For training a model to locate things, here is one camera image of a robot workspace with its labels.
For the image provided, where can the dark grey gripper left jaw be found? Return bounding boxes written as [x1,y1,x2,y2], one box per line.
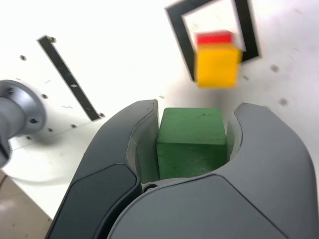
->
[46,99,161,239]

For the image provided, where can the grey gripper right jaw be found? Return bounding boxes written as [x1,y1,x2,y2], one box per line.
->
[107,102,314,239]

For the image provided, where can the green cube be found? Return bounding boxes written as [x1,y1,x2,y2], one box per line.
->
[156,107,228,180]

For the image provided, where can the yellow cube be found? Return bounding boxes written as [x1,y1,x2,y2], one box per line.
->
[195,44,244,89]

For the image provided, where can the red cube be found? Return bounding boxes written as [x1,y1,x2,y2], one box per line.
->
[195,30,236,47]

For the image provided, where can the black tape square outline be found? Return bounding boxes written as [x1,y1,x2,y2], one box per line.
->
[164,0,262,82]

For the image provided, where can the black tape strip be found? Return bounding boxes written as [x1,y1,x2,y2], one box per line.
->
[36,35,106,122]

